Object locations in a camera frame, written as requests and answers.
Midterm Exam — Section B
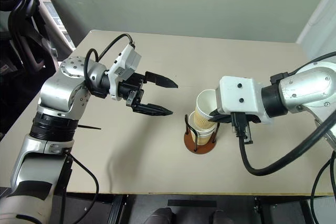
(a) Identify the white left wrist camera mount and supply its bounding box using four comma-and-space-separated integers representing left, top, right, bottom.
108, 44, 143, 102

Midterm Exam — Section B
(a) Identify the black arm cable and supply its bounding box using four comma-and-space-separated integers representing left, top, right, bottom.
83, 33, 136, 97
270, 50, 336, 83
230, 112, 336, 177

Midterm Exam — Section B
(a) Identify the black tape strip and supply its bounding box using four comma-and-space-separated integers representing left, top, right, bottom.
167, 199, 217, 208

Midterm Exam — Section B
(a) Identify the thin black cable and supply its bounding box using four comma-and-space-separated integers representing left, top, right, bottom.
62, 153, 101, 224

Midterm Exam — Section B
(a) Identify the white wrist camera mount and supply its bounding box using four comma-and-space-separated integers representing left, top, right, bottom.
108, 44, 143, 102
215, 75, 274, 125

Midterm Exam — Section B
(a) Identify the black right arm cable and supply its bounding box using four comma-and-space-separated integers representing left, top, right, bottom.
270, 50, 336, 83
230, 112, 336, 177

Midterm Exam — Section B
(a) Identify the beige slanted frame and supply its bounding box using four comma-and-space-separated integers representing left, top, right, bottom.
34, 0, 77, 52

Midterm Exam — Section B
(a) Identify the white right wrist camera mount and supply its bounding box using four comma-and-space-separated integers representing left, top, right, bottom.
215, 75, 274, 125

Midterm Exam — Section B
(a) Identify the brown wire cup holder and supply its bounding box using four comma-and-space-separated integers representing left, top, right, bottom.
183, 113, 220, 155

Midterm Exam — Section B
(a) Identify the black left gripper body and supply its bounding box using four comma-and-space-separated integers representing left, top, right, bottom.
118, 72, 146, 113

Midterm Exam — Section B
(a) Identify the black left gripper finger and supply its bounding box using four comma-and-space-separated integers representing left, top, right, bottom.
132, 102, 174, 117
143, 71, 180, 89

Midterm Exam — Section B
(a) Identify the black hanging cable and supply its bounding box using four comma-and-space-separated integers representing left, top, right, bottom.
309, 152, 336, 224

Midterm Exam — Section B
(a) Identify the tan paper cup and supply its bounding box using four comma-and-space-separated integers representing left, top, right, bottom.
191, 129, 216, 146
195, 89, 219, 128
189, 111, 217, 136

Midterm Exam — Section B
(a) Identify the dark rounded shape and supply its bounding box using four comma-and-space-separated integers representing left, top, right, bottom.
148, 207, 174, 224
209, 209, 232, 224

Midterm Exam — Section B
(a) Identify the black chair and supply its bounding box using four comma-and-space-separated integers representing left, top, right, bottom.
0, 0, 59, 136

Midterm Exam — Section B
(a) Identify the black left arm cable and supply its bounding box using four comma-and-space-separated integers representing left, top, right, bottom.
83, 33, 136, 97

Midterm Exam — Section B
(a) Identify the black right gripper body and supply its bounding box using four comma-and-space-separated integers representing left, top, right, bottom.
245, 114, 262, 125

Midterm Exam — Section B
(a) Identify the black zip tie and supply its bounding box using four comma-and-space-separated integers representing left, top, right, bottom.
77, 124, 102, 131

